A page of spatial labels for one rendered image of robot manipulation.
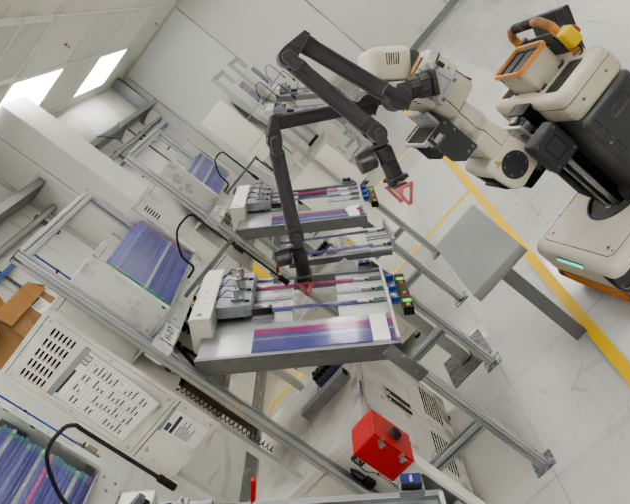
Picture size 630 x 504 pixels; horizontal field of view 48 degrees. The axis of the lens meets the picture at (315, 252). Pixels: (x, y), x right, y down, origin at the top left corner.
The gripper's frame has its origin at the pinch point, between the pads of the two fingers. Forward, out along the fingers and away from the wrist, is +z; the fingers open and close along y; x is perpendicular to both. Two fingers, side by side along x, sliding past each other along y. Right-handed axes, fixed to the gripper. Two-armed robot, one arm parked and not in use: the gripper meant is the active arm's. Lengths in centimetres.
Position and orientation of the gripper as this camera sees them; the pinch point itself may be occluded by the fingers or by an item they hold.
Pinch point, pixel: (308, 293)
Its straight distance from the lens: 284.7
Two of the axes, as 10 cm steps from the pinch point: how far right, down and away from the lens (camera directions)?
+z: 1.9, 9.2, 3.5
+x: 9.8, -1.9, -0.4
